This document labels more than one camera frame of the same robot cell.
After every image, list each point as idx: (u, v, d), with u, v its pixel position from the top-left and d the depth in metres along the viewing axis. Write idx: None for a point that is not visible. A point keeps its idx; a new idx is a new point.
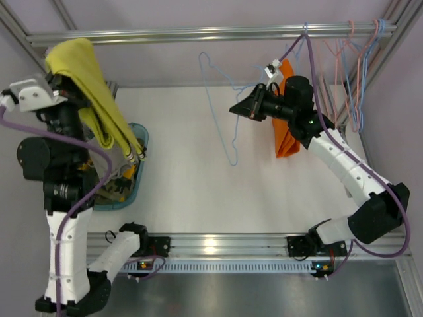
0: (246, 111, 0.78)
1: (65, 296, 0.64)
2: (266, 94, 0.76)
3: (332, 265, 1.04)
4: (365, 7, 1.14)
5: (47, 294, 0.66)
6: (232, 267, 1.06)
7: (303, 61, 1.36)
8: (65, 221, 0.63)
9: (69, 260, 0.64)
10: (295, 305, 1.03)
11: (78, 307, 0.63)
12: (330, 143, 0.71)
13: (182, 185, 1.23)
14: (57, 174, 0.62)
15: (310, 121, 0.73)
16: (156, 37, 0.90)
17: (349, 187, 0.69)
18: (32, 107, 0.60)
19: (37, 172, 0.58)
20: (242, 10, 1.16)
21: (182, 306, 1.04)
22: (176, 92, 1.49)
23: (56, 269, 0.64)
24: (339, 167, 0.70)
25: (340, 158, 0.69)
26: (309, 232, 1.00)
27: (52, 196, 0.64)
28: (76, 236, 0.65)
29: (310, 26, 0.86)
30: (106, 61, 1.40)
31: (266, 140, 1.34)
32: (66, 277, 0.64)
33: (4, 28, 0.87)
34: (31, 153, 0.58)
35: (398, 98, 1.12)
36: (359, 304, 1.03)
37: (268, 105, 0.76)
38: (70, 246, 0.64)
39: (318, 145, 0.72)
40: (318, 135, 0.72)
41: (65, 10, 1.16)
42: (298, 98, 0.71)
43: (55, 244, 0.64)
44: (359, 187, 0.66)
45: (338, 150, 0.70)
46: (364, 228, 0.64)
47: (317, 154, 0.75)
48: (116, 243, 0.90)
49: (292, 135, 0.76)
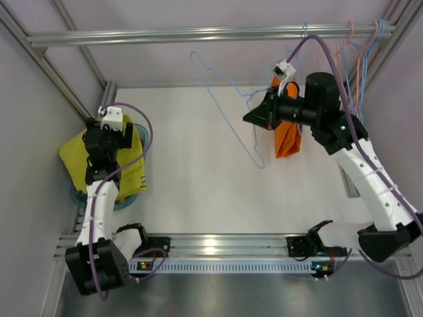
0: (263, 121, 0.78)
1: (96, 236, 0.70)
2: (281, 98, 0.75)
3: (332, 265, 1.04)
4: (363, 8, 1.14)
5: (80, 240, 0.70)
6: (232, 267, 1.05)
7: (303, 61, 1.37)
8: (102, 182, 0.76)
9: (104, 209, 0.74)
10: (295, 305, 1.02)
11: (108, 245, 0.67)
12: (362, 160, 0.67)
13: (182, 184, 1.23)
14: (101, 154, 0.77)
15: (340, 126, 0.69)
16: (156, 37, 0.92)
17: (372, 209, 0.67)
18: (109, 118, 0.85)
19: (92, 146, 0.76)
20: (242, 10, 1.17)
21: (182, 306, 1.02)
22: (179, 92, 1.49)
23: (91, 212, 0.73)
24: (366, 187, 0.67)
25: (371, 179, 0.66)
26: (310, 232, 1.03)
27: (91, 174, 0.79)
28: (109, 193, 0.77)
29: (309, 26, 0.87)
30: (106, 61, 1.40)
31: (266, 140, 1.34)
32: (99, 220, 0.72)
33: (4, 29, 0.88)
34: (89, 134, 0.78)
35: (398, 99, 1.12)
36: (359, 304, 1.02)
37: (284, 111, 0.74)
38: (104, 199, 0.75)
39: (347, 158, 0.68)
40: (350, 148, 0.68)
41: (65, 11, 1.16)
42: (322, 98, 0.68)
43: (91, 198, 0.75)
44: (385, 214, 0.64)
45: (370, 169, 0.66)
46: (380, 251, 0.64)
47: (343, 167, 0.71)
48: (121, 238, 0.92)
49: (319, 139, 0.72)
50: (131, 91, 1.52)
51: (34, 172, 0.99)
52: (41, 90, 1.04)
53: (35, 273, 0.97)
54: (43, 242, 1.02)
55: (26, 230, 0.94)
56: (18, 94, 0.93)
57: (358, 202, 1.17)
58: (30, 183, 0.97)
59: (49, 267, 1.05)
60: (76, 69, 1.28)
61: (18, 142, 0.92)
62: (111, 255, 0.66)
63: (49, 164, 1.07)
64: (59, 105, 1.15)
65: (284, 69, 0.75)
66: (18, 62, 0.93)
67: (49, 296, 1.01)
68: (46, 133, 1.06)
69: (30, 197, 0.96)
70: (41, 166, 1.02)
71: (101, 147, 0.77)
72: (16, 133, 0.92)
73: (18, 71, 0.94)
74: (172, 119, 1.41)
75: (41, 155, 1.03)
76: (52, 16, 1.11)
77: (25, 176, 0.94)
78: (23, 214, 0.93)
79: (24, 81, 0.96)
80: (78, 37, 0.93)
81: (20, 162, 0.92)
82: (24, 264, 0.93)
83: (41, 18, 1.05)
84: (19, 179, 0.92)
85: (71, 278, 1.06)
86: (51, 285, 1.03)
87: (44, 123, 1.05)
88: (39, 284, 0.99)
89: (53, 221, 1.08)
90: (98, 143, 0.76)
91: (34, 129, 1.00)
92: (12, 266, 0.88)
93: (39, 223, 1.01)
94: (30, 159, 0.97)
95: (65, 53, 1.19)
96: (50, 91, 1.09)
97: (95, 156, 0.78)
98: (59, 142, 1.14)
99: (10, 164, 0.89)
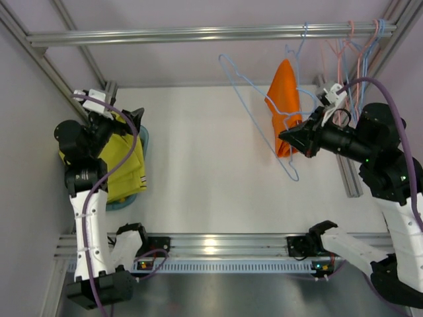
0: (301, 146, 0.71)
1: (96, 269, 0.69)
2: (326, 127, 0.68)
3: (332, 265, 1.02)
4: (363, 8, 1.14)
5: (78, 273, 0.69)
6: (232, 267, 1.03)
7: (303, 61, 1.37)
8: (90, 197, 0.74)
9: (96, 233, 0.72)
10: (295, 305, 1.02)
11: (110, 277, 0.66)
12: (412, 218, 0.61)
13: (182, 184, 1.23)
14: (80, 153, 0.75)
15: (400, 175, 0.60)
16: (156, 37, 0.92)
17: (401, 261, 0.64)
18: (90, 107, 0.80)
19: (68, 146, 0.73)
20: (243, 10, 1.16)
21: (182, 306, 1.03)
22: (179, 92, 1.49)
23: (84, 242, 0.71)
24: (405, 242, 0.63)
25: (416, 240, 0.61)
26: (310, 232, 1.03)
27: (73, 179, 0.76)
28: (99, 211, 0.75)
29: (309, 26, 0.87)
30: (106, 61, 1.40)
31: (266, 140, 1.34)
32: (94, 249, 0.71)
33: (4, 28, 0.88)
34: (64, 134, 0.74)
35: (398, 99, 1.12)
36: (359, 304, 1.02)
37: (328, 139, 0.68)
38: (94, 218, 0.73)
39: (396, 211, 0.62)
40: (404, 203, 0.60)
41: (65, 10, 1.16)
42: (381, 135, 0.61)
43: (80, 220, 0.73)
44: (417, 276, 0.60)
45: (417, 229, 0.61)
46: (392, 297, 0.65)
47: (384, 212, 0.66)
48: (121, 242, 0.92)
49: (370, 182, 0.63)
50: (131, 91, 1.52)
51: (34, 172, 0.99)
52: (41, 90, 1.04)
53: (35, 274, 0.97)
54: (43, 243, 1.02)
55: (26, 231, 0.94)
56: (18, 94, 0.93)
57: (358, 202, 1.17)
58: (30, 183, 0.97)
59: (49, 268, 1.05)
60: (76, 69, 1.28)
61: (18, 143, 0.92)
62: (115, 289, 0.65)
63: (49, 164, 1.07)
64: (59, 105, 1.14)
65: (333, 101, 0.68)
66: (17, 61, 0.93)
67: (49, 297, 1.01)
68: (45, 133, 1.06)
69: (30, 197, 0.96)
70: (40, 166, 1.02)
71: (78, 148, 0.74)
72: (16, 133, 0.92)
73: (18, 71, 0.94)
74: (172, 119, 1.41)
75: (41, 156, 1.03)
76: (52, 16, 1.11)
77: (25, 176, 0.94)
78: (23, 215, 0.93)
79: (24, 81, 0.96)
80: (78, 37, 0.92)
81: (20, 162, 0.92)
82: (24, 265, 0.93)
83: (41, 18, 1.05)
84: (20, 179, 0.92)
85: (71, 279, 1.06)
86: (51, 286, 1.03)
87: (43, 123, 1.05)
88: (39, 285, 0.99)
89: (53, 222, 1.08)
90: (75, 143, 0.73)
91: (33, 129, 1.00)
92: (13, 267, 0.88)
93: (40, 224, 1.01)
94: (30, 159, 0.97)
95: (64, 53, 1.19)
96: (49, 90, 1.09)
97: (74, 156, 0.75)
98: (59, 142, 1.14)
99: (10, 164, 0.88)
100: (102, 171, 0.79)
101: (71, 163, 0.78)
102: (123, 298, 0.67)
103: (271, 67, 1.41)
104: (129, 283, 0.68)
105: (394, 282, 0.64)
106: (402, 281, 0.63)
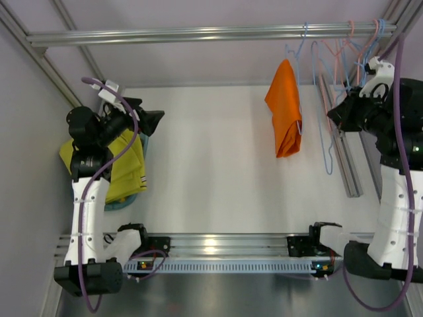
0: (338, 117, 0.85)
1: (86, 256, 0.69)
2: (359, 100, 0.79)
3: (332, 265, 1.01)
4: (363, 8, 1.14)
5: (69, 257, 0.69)
6: (232, 267, 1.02)
7: (303, 61, 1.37)
8: (90, 183, 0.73)
9: (91, 220, 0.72)
10: (294, 305, 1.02)
11: (98, 265, 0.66)
12: (404, 191, 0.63)
13: (182, 183, 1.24)
14: (88, 140, 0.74)
15: (414, 148, 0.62)
16: (156, 37, 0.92)
17: (378, 233, 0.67)
18: (103, 96, 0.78)
19: (76, 131, 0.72)
20: (243, 10, 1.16)
21: (182, 306, 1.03)
22: (179, 91, 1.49)
23: (79, 228, 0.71)
24: (388, 213, 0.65)
25: (400, 214, 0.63)
26: (312, 226, 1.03)
27: (77, 164, 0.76)
28: (98, 198, 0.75)
29: (310, 26, 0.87)
30: (106, 61, 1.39)
31: (267, 140, 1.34)
32: (88, 235, 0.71)
33: (4, 28, 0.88)
34: (75, 118, 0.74)
35: None
36: (359, 304, 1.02)
37: (358, 114, 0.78)
38: (92, 205, 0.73)
39: (392, 181, 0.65)
40: (400, 176, 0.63)
41: (65, 10, 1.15)
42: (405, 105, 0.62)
43: (78, 204, 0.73)
44: (384, 247, 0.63)
45: (406, 203, 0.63)
46: (353, 267, 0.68)
47: (384, 181, 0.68)
48: (120, 238, 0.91)
49: (379, 144, 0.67)
50: (131, 90, 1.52)
51: (34, 172, 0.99)
52: (41, 90, 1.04)
53: (35, 274, 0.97)
54: (43, 243, 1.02)
55: (26, 230, 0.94)
56: (18, 94, 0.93)
57: (357, 202, 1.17)
58: (30, 183, 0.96)
59: (49, 268, 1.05)
60: (76, 69, 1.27)
61: (17, 142, 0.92)
62: (101, 278, 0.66)
63: (49, 164, 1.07)
64: (59, 105, 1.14)
65: (373, 67, 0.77)
66: (17, 61, 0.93)
67: (49, 297, 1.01)
68: (45, 133, 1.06)
69: (30, 196, 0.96)
70: (41, 166, 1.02)
71: (85, 133, 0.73)
72: (16, 133, 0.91)
73: (18, 71, 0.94)
74: (172, 119, 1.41)
75: (41, 156, 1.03)
76: (52, 16, 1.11)
77: (24, 176, 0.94)
78: (23, 214, 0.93)
79: (24, 81, 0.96)
80: (78, 37, 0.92)
81: (20, 162, 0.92)
82: (24, 264, 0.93)
83: (41, 18, 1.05)
84: (19, 179, 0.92)
85: None
86: (51, 286, 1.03)
87: (43, 123, 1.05)
88: (39, 285, 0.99)
89: (53, 222, 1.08)
90: (84, 128, 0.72)
91: (33, 129, 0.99)
92: (13, 267, 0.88)
93: (40, 223, 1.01)
94: (29, 158, 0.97)
95: (64, 53, 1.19)
96: (49, 90, 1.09)
97: (82, 142, 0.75)
98: (59, 142, 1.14)
99: (10, 164, 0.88)
100: (107, 160, 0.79)
101: (78, 148, 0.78)
102: (110, 289, 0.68)
103: (271, 67, 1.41)
104: (117, 277, 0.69)
105: (363, 253, 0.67)
106: (369, 254, 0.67)
